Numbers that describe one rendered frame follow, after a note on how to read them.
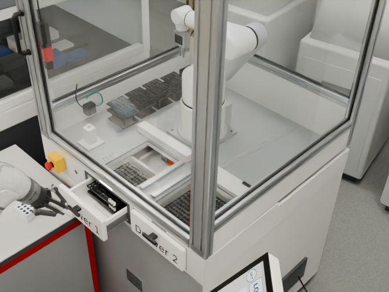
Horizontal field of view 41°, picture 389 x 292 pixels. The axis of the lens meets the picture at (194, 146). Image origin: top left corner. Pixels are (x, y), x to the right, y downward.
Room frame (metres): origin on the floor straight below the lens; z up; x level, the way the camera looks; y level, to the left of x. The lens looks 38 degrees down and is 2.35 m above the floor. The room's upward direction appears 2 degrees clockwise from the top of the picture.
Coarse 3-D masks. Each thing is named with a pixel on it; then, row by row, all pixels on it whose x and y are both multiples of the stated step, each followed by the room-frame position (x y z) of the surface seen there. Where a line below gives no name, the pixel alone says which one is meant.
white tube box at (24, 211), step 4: (20, 204) 1.59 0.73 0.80; (24, 204) 1.59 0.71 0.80; (16, 208) 1.56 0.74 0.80; (20, 208) 1.56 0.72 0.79; (24, 208) 1.56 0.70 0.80; (28, 208) 1.57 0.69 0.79; (32, 208) 1.57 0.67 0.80; (44, 208) 1.59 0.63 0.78; (16, 212) 1.56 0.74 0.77; (20, 212) 1.54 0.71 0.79; (24, 212) 1.54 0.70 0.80; (28, 212) 1.54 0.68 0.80; (20, 216) 1.55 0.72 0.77; (24, 216) 1.53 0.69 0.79; (28, 216) 1.53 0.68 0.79; (32, 216) 1.54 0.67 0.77; (28, 220) 1.52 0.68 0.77
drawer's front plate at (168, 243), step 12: (132, 216) 1.43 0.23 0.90; (132, 228) 1.43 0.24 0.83; (144, 228) 1.38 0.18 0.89; (156, 228) 1.34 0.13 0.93; (144, 240) 1.38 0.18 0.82; (156, 240) 1.33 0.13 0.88; (168, 240) 1.29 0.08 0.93; (168, 252) 1.29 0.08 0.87; (180, 252) 1.24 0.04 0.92; (180, 264) 1.24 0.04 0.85
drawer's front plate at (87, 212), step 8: (64, 192) 1.54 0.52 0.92; (72, 192) 1.53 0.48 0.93; (72, 200) 1.50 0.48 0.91; (80, 200) 1.48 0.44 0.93; (88, 208) 1.44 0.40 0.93; (88, 216) 1.43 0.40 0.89; (96, 216) 1.40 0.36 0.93; (88, 224) 1.44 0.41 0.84; (96, 224) 1.40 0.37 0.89; (104, 224) 1.38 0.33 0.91; (96, 232) 1.40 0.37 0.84; (104, 232) 1.37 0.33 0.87; (104, 240) 1.37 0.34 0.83
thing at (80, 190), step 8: (80, 184) 1.61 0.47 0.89; (88, 184) 1.64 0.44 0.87; (80, 192) 1.61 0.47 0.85; (88, 200) 1.58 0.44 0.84; (96, 200) 1.58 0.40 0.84; (96, 208) 1.53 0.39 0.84; (104, 208) 1.54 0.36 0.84; (104, 216) 1.49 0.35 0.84; (112, 216) 1.43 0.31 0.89; (120, 216) 1.46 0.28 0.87; (112, 224) 1.42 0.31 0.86
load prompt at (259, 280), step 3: (261, 276) 0.94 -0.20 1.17; (258, 279) 0.94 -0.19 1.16; (261, 279) 0.93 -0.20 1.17; (252, 282) 0.94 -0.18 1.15; (255, 282) 0.93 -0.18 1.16; (258, 282) 0.93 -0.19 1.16; (261, 282) 0.92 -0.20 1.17; (249, 285) 0.94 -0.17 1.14; (252, 285) 0.93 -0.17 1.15; (255, 285) 0.93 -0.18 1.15; (258, 285) 0.92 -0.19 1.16; (261, 285) 0.91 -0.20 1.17; (249, 288) 0.93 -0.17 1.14; (252, 288) 0.92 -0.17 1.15; (255, 288) 0.92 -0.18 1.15; (258, 288) 0.91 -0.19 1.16; (261, 288) 0.90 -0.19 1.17; (249, 291) 0.92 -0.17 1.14; (252, 291) 0.91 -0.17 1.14; (255, 291) 0.91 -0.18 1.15; (258, 291) 0.90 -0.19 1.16; (261, 291) 0.89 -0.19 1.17
